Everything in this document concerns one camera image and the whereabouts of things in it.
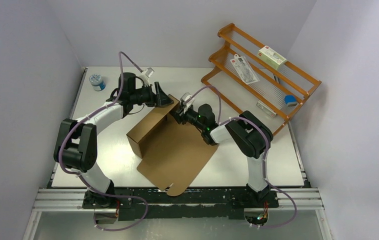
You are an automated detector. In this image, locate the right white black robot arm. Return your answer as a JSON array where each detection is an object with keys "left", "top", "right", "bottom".
[{"left": 170, "top": 103, "right": 274, "bottom": 207}]

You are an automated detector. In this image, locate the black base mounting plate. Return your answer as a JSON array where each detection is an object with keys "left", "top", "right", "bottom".
[{"left": 82, "top": 186, "right": 279, "bottom": 221}]

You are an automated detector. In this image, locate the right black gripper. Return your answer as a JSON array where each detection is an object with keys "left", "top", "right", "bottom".
[{"left": 169, "top": 104, "right": 206, "bottom": 131}]

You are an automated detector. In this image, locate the brown cardboard box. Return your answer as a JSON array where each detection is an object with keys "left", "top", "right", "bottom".
[{"left": 126, "top": 96, "right": 218, "bottom": 197}]

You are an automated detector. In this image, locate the small silver packaged item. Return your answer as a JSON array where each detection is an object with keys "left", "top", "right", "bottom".
[{"left": 256, "top": 100, "right": 277, "bottom": 118}]

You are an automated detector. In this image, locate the orange wooden rack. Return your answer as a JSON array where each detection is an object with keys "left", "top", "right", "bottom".
[{"left": 201, "top": 23, "right": 322, "bottom": 135}]

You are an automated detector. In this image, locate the blue white eraser block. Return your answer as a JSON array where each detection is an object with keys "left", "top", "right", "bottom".
[{"left": 284, "top": 95, "right": 298, "bottom": 107}]

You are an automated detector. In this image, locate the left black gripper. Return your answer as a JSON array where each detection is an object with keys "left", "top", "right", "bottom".
[{"left": 130, "top": 82, "right": 174, "bottom": 108}]

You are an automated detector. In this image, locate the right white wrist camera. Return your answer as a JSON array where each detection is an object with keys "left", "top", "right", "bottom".
[{"left": 179, "top": 92, "right": 195, "bottom": 115}]

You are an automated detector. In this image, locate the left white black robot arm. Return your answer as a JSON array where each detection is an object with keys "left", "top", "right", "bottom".
[{"left": 53, "top": 72, "right": 174, "bottom": 208}]

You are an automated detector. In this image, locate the white green product box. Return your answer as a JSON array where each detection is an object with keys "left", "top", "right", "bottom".
[{"left": 257, "top": 45, "right": 288, "bottom": 71}]

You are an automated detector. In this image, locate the small blue white jar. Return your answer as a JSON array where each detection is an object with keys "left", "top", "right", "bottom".
[{"left": 89, "top": 73, "right": 106, "bottom": 92}]

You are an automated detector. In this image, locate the clear plastic blister package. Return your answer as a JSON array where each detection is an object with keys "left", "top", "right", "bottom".
[{"left": 230, "top": 54, "right": 260, "bottom": 85}]

